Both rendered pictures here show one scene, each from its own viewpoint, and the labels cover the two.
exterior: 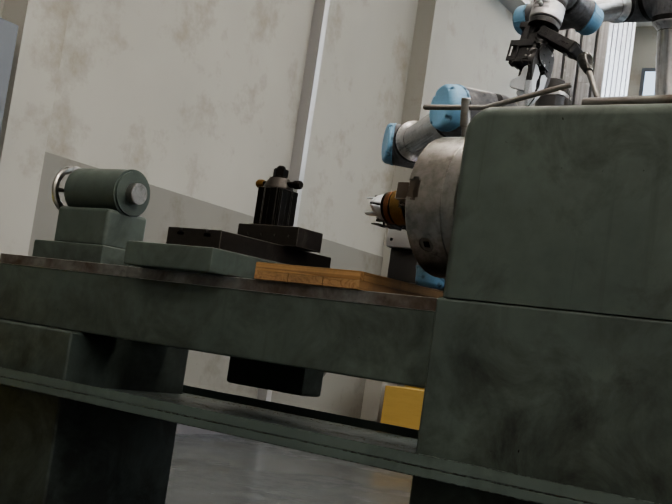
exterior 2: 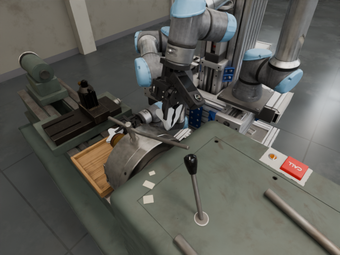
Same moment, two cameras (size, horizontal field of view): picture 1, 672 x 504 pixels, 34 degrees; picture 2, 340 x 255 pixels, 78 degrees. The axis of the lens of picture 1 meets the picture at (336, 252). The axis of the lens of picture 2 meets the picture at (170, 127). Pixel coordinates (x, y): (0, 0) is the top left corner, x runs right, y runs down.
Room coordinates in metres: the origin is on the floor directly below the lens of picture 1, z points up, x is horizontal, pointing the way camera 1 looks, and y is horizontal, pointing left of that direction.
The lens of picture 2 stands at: (1.91, -0.44, 1.77)
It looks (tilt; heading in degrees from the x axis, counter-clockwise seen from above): 42 degrees down; 7
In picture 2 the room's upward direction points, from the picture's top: straight up
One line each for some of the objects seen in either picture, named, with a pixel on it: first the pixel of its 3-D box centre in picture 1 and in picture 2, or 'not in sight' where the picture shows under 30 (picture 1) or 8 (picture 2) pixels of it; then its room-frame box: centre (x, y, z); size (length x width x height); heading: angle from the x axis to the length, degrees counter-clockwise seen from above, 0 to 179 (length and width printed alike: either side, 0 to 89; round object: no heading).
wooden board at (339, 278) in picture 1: (352, 285); (115, 157); (2.60, -0.05, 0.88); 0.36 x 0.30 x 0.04; 142
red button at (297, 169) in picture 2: not in sight; (293, 168); (2.34, -0.76, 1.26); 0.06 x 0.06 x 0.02; 52
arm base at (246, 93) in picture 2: not in sight; (248, 85); (2.89, -0.71, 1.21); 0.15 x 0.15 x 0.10
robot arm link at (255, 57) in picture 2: not in sight; (255, 64); (2.88, -0.72, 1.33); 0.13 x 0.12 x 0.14; 39
